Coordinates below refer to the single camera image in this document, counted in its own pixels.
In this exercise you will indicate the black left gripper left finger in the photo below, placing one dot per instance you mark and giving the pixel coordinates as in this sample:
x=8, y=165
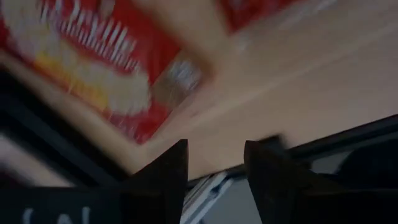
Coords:
x=161, y=186

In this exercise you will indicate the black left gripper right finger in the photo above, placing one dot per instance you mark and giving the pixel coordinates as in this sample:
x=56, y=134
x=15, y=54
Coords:
x=273, y=180

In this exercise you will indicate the red popcorn bag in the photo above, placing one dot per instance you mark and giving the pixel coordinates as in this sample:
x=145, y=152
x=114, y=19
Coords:
x=248, y=12
x=102, y=59

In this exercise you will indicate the silver aluminium extrusion bar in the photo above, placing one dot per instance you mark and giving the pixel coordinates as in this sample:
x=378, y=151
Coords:
x=205, y=196

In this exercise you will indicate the black aluminium table frame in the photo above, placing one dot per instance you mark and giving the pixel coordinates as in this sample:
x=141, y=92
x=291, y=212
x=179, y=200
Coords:
x=46, y=130

